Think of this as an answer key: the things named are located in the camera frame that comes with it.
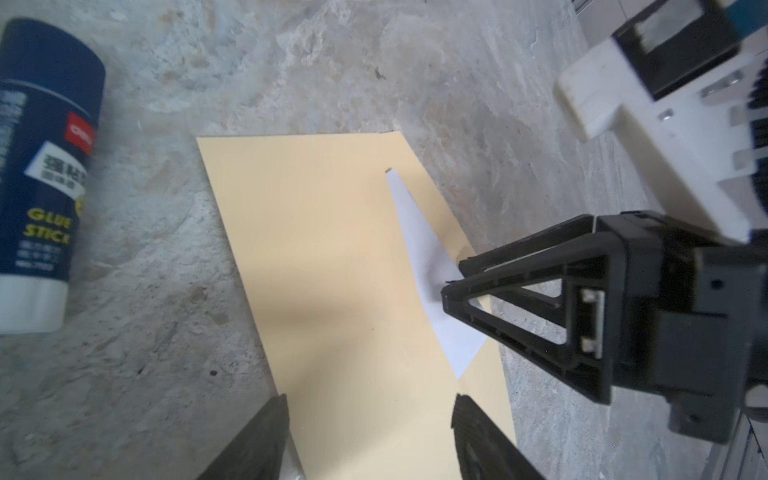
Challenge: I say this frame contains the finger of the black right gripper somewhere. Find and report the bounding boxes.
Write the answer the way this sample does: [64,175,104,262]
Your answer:
[459,215,600,279]

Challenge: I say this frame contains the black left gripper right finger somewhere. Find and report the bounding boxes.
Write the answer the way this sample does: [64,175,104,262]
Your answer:
[451,395,544,480]

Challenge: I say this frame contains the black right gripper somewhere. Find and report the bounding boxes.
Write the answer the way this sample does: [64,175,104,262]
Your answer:
[441,211,767,443]

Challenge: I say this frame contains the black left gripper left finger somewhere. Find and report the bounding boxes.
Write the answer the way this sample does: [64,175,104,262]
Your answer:
[198,394,290,480]

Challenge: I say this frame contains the white letter blue border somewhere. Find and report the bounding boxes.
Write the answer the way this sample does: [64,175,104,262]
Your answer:
[385,170,486,378]

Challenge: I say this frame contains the yellow paper envelope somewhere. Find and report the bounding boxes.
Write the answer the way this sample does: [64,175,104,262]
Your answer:
[198,132,515,479]

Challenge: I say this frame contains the blue glue stick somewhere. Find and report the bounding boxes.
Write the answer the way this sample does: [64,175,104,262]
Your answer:
[1,18,106,335]

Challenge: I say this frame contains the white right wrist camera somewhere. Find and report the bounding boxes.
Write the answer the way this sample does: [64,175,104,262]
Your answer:
[554,1,767,243]

